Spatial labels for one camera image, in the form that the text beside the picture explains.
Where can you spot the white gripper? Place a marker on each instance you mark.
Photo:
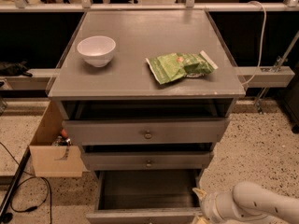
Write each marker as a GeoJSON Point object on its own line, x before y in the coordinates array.
{"type": "Point", "coordinates": [209, 204]}

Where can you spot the grey bottom drawer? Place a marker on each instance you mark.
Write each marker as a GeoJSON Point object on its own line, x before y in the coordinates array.
{"type": "Point", "coordinates": [146, 197]}

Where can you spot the grey drawer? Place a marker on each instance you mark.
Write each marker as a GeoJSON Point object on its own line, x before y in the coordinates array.
{"type": "Point", "coordinates": [146, 157]}
{"type": "Point", "coordinates": [146, 122]}
{"type": "Point", "coordinates": [146, 197]}

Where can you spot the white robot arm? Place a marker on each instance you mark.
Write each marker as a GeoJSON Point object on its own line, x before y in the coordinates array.
{"type": "Point", "coordinates": [246, 202]}

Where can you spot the grey top drawer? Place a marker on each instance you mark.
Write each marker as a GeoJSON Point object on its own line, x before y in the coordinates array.
{"type": "Point", "coordinates": [146, 122]}

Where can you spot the grey middle drawer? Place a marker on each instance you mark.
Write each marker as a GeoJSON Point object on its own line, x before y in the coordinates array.
{"type": "Point", "coordinates": [146, 157]}

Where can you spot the grey wooden drawer cabinet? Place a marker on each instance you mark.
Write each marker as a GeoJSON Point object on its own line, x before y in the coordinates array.
{"type": "Point", "coordinates": [140, 35]}

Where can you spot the green snack bag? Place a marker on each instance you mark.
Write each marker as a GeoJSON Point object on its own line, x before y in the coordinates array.
{"type": "Point", "coordinates": [174, 66]}

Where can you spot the cardboard box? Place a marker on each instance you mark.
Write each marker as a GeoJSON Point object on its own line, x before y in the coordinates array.
{"type": "Point", "coordinates": [50, 159]}

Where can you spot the white bowl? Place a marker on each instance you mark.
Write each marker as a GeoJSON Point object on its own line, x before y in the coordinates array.
{"type": "Point", "coordinates": [97, 50]}

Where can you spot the black object on ledge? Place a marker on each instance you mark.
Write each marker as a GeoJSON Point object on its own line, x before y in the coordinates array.
{"type": "Point", "coordinates": [10, 69]}

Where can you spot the metal railing frame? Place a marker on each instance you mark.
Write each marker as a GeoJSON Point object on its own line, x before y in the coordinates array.
{"type": "Point", "coordinates": [86, 5]}

